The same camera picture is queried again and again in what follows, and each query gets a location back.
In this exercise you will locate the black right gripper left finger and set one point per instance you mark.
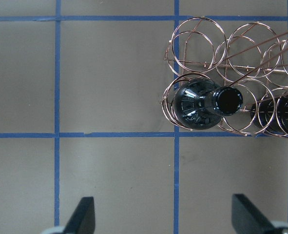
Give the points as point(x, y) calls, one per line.
point(83, 220)

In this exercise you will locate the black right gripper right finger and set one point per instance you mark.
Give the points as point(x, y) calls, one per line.
point(246, 218)

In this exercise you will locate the dark glass wine bottle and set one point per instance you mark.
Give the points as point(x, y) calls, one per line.
point(263, 116)
point(200, 104)

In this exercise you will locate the copper wire wine basket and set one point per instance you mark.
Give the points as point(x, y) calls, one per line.
point(253, 58)

